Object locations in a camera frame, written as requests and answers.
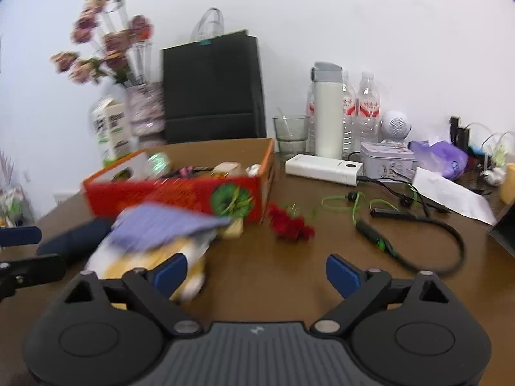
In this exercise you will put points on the purple cloth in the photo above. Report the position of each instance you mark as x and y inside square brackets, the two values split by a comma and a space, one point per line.
[161, 225]

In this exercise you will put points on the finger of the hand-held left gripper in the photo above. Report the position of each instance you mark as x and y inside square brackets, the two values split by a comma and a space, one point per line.
[20, 236]
[36, 271]

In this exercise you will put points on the pink mottled vase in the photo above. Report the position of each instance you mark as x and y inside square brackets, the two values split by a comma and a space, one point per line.
[147, 108]

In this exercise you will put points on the clear water bottle red label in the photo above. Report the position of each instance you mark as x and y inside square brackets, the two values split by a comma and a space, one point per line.
[368, 112]
[349, 120]
[310, 120]

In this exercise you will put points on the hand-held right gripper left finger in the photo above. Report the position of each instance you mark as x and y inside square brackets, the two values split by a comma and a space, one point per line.
[172, 275]

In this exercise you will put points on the small white round speaker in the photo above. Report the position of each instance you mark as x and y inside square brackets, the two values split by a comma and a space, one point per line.
[396, 126]

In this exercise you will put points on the wooden desktop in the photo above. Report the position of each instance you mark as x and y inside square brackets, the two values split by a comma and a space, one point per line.
[281, 273]

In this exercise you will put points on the red dried flower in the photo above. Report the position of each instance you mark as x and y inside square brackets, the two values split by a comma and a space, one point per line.
[289, 223]

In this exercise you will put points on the purple plastic bag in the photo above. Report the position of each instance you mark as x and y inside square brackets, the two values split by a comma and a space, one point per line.
[440, 157]

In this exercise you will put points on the white power bank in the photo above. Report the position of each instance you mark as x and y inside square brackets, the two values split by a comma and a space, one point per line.
[322, 167]

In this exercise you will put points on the black charger plugs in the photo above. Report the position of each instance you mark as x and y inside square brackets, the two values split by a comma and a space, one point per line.
[460, 134]

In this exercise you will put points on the dark laptop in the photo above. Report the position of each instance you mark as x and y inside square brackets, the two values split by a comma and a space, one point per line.
[505, 231]

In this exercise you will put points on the white wall outlet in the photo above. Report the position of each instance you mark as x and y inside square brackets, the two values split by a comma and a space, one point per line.
[66, 198]

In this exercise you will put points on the white milk carton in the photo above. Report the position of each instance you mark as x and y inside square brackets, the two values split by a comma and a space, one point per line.
[110, 128]

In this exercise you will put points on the clear glass cup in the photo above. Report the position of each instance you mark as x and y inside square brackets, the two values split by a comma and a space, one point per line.
[290, 134]

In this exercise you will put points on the dried pink flowers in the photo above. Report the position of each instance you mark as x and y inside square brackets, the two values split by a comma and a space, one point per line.
[116, 44]

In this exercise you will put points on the yellow object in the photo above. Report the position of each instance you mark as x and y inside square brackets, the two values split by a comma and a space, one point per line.
[509, 183]

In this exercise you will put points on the storage rack with items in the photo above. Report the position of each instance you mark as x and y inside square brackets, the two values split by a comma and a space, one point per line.
[10, 201]

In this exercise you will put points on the red cardboard box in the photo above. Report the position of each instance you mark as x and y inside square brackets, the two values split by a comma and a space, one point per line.
[177, 197]

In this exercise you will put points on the small yellow block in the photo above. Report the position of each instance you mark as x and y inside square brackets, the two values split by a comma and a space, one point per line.
[232, 229]

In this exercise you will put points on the white paper sheet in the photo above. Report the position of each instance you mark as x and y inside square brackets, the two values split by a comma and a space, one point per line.
[450, 193]

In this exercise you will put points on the grey tin box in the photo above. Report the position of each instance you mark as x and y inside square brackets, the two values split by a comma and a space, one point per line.
[386, 161]

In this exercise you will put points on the white thermos bottle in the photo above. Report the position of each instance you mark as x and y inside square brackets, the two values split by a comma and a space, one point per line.
[328, 120]

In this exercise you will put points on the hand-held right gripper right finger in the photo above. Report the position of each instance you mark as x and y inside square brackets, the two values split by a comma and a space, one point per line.
[342, 275]

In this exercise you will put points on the black green neckband earphones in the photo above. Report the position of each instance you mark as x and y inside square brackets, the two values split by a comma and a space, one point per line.
[376, 237]

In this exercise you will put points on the dark navy umbrella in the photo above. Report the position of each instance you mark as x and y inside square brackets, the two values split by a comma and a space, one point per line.
[76, 239]

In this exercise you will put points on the black paper bag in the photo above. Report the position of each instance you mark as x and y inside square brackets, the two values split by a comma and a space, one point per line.
[213, 88]

